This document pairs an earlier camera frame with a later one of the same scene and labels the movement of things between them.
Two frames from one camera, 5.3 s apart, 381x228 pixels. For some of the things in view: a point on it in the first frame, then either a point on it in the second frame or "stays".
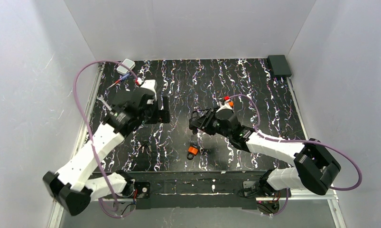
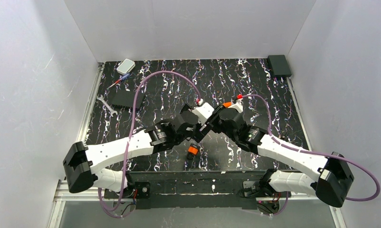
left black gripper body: (162, 111) to (201, 132)
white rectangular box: (124, 70) stays
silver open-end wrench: (101, 98) stays
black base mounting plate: (196, 190) stays
